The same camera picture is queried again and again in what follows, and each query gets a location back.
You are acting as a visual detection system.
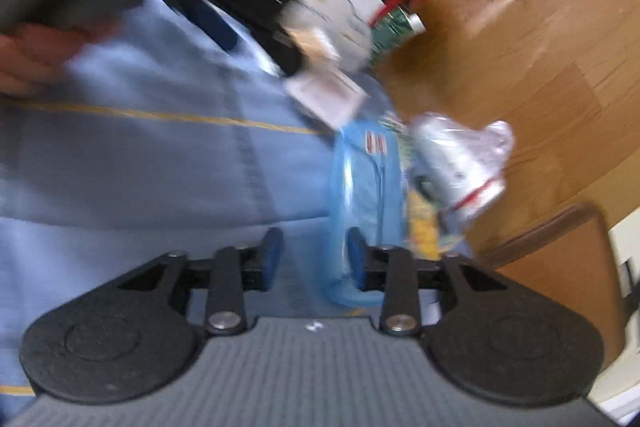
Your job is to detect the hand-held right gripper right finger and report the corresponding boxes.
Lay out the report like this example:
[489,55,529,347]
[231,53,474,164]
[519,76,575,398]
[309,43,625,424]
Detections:
[346,227,508,337]

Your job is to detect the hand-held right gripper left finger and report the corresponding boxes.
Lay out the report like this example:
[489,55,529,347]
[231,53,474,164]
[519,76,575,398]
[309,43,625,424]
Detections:
[119,228,284,337]

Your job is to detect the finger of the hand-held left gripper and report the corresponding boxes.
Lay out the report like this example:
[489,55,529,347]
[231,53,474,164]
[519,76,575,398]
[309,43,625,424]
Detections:
[165,0,242,54]
[240,4,307,78]

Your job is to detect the white tissue pack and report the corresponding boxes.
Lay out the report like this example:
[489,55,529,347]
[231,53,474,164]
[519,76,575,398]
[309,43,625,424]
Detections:
[255,0,377,74]

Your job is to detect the green floral packet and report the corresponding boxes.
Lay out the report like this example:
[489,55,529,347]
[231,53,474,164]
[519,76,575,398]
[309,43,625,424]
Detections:
[405,177,452,259]

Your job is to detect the person's left hand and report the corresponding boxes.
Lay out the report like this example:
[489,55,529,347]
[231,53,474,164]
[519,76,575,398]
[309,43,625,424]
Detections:
[0,0,122,98]

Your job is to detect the white card holder in sleeve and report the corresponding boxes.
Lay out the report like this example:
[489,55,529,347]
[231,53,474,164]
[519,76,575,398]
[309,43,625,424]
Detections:
[285,72,372,130]

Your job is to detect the blue plastic packet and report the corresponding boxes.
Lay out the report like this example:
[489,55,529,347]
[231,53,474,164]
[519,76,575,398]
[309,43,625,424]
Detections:
[327,117,403,305]

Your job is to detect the green drink carton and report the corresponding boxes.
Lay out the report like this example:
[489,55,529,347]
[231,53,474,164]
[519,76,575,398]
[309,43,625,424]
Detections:
[370,4,427,62]

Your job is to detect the white cups in plastic bag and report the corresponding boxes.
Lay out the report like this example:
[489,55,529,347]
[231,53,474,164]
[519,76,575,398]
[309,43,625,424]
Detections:
[407,112,516,226]

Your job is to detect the blue tablecloth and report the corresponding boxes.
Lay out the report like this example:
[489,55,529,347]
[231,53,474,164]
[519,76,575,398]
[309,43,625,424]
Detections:
[0,0,476,413]

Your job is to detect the woven brown mat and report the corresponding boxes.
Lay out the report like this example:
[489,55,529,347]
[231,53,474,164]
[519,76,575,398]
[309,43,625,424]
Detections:
[479,202,628,368]

